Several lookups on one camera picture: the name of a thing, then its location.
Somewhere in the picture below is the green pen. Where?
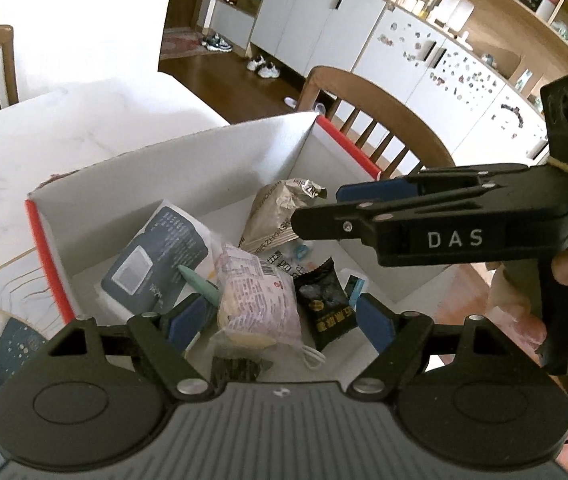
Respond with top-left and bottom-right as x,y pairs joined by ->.
177,264 -> 221,308

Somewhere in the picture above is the white teal small packet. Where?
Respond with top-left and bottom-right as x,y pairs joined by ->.
338,269 -> 369,310

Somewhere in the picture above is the black snack packet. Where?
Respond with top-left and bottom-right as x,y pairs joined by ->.
293,258 -> 357,351

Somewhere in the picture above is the clear barcode snack packet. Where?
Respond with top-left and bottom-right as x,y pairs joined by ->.
259,240 -> 317,278

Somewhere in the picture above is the dark green snack packet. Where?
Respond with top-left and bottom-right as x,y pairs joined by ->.
210,356 -> 273,389

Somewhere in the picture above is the dark blue wipes pack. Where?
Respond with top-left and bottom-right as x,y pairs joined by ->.
95,200 -> 222,320

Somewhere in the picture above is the beige snack bag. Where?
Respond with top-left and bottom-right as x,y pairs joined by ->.
238,178 -> 327,254

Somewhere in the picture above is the pink snack bag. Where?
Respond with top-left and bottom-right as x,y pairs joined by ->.
210,243 -> 303,360

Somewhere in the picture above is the person right hand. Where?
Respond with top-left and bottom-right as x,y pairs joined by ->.
486,249 -> 568,359

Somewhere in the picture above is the wooden chair right side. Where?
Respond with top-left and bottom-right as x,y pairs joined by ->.
296,65 -> 454,180

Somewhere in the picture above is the red white cardboard box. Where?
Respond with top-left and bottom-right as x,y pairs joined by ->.
24,112 -> 458,396

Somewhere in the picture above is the white sneakers pair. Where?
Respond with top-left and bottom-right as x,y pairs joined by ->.
246,55 -> 281,79

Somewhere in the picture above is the dark sneakers pair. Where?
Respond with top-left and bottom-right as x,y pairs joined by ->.
201,34 -> 233,53

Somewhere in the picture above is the grey wall cabinet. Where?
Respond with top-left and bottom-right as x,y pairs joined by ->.
211,0 -> 546,165

